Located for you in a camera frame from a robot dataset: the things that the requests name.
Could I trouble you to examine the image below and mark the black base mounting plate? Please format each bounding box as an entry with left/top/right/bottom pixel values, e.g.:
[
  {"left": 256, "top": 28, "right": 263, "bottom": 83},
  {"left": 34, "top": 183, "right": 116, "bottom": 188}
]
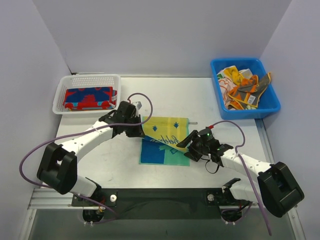
[{"left": 72, "top": 187, "right": 253, "bottom": 221}]

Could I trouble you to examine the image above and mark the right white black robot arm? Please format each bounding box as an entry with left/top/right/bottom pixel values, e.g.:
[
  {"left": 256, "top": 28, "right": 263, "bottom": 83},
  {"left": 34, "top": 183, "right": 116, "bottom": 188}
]
[{"left": 176, "top": 127, "right": 305, "bottom": 218}]

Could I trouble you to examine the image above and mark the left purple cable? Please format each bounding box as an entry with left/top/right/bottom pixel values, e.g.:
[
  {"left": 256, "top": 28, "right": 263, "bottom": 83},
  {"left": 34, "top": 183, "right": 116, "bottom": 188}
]
[{"left": 19, "top": 92, "right": 154, "bottom": 223}]

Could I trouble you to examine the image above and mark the yellow orange towel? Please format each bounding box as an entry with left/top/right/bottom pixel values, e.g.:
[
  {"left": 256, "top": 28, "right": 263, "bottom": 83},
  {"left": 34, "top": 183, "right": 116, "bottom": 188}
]
[{"left": 222, "top": 65, "right": 244, "bottom": 86}]

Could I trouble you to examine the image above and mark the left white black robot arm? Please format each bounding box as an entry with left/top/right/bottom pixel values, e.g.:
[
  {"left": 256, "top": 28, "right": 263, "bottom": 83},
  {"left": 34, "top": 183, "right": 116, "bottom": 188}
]
[{"left": 36, "top": 101, "right": 145, "bottom": 198}]

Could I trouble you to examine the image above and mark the white perforated plastic basket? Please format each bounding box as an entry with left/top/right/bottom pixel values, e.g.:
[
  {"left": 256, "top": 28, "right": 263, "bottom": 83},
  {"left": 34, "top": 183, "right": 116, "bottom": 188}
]
[{"left": 52, "top": 74, "right": 122, "bottom": 115}]

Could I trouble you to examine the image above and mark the green teal towel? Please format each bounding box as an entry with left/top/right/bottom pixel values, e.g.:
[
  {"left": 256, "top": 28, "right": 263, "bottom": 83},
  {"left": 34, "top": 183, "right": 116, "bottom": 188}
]
[{"left": 139, "top": 116, "right": 190, "bottom": 167}]

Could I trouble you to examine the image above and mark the red blue tiger towel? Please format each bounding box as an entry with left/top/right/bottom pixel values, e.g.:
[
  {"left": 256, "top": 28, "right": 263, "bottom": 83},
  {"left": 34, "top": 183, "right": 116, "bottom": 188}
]
[{"left": 63, "top": 86, "right": 118, "bottom": 111}]

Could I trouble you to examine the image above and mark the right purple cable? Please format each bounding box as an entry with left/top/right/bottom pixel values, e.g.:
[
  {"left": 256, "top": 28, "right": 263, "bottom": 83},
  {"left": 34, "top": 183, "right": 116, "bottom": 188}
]
[{"left": 208, "top": 120, "right": 273, "bottom": 236}]

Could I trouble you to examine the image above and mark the purple cable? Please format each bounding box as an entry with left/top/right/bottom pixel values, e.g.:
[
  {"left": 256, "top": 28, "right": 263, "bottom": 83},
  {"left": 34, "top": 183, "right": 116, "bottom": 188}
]
[
  {"left": 208, "top": 120, "right": 273, "bottom": 236},
  {"left": 19, "top": 92, "right": 154, "bottom": 223}
]

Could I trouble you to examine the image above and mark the white patterned towel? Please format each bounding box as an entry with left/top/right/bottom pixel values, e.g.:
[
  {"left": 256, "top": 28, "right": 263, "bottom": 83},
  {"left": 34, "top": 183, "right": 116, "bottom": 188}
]
[{"left": 216, "top": 70, "right": 236, "bottom": 108}]

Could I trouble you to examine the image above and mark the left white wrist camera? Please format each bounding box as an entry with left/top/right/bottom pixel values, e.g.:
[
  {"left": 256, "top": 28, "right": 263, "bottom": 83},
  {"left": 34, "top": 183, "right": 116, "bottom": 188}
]
[{"left": 131, "top": 101, "right": 143, "bottom": 110}]

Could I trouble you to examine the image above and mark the grey orange-edged towel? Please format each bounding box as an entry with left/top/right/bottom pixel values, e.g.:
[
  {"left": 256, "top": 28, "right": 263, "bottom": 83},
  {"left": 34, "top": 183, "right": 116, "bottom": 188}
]
[{"left": 226, "top": 72, "right": 272, "bottom": 110}]

